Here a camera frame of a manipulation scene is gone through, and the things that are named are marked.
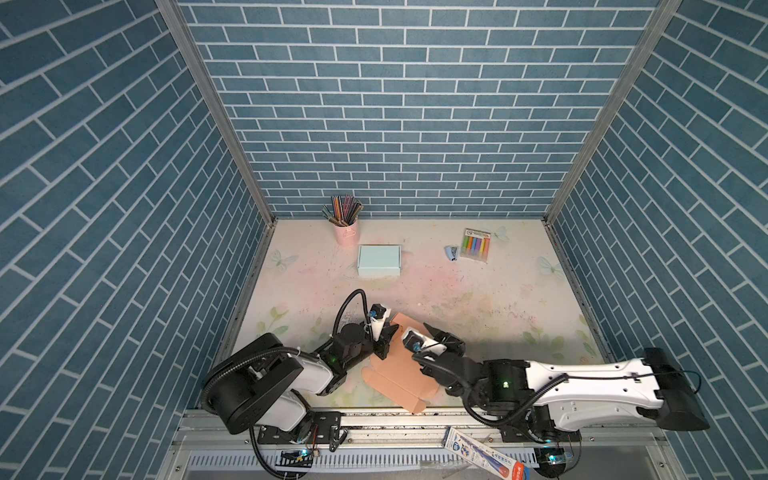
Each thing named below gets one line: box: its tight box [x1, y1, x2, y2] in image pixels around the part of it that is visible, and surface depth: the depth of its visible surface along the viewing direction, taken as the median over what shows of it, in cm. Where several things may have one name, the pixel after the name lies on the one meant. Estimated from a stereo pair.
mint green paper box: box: [357, 244, 402, 276], surface depth 107 cm
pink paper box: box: [361, 312, 440, 414], surface depth 82 cm
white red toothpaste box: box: [444, 427, 531, 480], surface depth 71 cm
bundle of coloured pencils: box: [321, 194, 365, 227], surface depth 108 cm
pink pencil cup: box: [334, 219, 360, 247], surface depth 110 cm
